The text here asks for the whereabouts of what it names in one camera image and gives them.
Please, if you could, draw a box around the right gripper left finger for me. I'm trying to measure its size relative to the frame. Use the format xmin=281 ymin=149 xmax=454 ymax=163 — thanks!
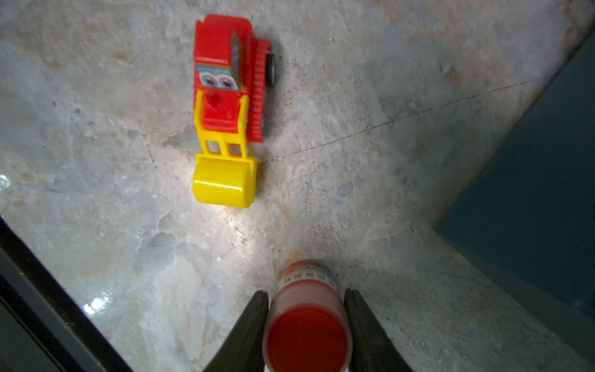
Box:
xmin=204 ymin=291 xmax=269 ymax=372

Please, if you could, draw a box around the red paint can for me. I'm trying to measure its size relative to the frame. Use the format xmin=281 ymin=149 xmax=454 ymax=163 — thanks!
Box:
xmin=262 ymin=260 xmax=353 ymax=372

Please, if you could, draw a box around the teal drawer cabinet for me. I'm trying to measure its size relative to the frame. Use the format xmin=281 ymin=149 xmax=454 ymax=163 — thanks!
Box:
xmin=436 ymin=38 xmax=594 ymax=317

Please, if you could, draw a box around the red yellow toy bulldozer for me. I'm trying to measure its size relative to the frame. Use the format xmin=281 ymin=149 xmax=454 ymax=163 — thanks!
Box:
xmin=192 ymin=14 xmax=276 ymax=208

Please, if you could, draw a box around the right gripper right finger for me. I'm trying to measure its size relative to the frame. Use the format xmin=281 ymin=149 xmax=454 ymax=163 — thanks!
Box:
xmin=344 ymin=288 xmax=413 ymax=372

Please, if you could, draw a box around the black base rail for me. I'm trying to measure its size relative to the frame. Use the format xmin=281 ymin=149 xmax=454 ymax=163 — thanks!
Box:
xmin=1 ymin=222 xmax=131 ymax=371

